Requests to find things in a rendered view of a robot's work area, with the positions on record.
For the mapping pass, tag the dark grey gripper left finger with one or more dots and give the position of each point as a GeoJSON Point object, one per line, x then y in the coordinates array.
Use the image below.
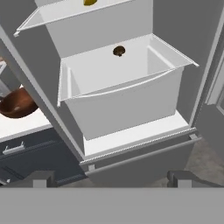
{"type": "Point", "coordinates": [43, 178]}

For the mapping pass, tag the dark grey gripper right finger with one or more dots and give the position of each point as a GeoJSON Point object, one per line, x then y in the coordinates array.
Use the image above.
{"type": "Point", "coordinates": [180, 178]}

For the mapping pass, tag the grey fridge bottom drawer front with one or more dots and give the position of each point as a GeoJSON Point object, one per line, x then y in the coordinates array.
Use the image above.
{"type": "Point", "coordinates": [140, 172]}

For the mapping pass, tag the brown wooden bowl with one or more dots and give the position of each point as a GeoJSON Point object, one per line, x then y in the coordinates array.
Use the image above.
{"type": "Point", "coordinates": [17, 104]}

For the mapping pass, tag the grey fridge door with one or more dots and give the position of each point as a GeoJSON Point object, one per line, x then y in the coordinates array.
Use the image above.
{"type": "Point", "coordinates": [214, 87]}

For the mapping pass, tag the white fridge drawer bin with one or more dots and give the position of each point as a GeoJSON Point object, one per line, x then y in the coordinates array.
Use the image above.
{"type": "Point", "coordinates": [122, 99]}

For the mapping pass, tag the white fridge shelf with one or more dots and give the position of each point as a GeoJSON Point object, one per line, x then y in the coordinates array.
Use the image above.
{"type": "Point", "coordinates": [67, 11]}

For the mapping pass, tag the yellow lemon wedge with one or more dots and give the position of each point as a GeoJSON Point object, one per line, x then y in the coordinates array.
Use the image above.
{"type": "Point", "coordinates": [89, 2]}

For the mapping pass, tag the dark grey drawer front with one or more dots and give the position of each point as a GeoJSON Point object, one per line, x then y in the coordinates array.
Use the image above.
{"type": "Point", "coordinates": [32, 154]}

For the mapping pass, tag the small brown round item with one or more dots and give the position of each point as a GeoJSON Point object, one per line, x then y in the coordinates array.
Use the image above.
{"type": "Point", "coordinates": [119, 51]}

